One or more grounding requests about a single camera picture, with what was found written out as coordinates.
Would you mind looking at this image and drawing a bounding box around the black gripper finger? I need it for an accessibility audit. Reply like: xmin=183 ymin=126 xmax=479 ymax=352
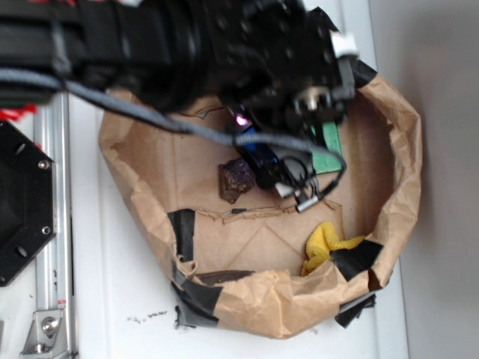
xmin=260 ymin=149 xmax=322 ymax=212

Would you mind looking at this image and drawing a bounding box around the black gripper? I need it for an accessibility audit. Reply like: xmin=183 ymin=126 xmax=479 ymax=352
xmin=209 ymin=1 xmax=356 ymax=129

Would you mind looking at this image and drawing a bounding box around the shiny black box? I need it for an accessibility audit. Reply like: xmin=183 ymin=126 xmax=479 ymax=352
xmin=255 ymin=164 xmax=278 ymax=191

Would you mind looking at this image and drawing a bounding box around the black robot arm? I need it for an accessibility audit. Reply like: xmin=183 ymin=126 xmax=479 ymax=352
xmin=1 ymin=1 xmax=357 ymax=211

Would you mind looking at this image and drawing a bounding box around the green rectangular block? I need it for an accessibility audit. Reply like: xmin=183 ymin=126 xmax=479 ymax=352
xmin=311 ymin=123 xmax=342 ymax=174

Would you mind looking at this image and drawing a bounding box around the brown rock chunk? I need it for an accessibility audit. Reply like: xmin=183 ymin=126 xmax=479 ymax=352
xmin=219 ymin=158 xmax=255 ymax=204

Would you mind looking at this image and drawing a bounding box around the yellow microfiber cloth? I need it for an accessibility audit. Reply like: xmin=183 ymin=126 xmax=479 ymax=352
xmin=301 ymin=221 xmax=366 ymax=277

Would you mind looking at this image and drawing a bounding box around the brown paper bag bin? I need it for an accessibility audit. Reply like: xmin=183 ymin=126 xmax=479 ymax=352
xmin=99 ymin=54 xmax=422 ymax=339

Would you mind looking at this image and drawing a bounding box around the grey sleeved cable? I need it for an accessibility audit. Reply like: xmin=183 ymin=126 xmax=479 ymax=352
xmin=0 ymin=67 xmax=347 ymax=195

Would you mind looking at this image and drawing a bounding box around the aluminium extrusion rail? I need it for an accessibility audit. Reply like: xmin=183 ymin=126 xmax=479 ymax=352
xmin=25 ymin=94 xmax=78 ymax=358

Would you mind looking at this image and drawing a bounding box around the black hexagonal robot base plate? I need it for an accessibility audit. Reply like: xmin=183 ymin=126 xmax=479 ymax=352
xmin=1 ymin=122 xmax=55 ymax=287

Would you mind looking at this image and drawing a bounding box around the aluminium corner bracket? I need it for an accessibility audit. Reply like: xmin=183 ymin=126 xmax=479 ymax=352
xmin=19 ymin=309 xmax=67 ymax=358

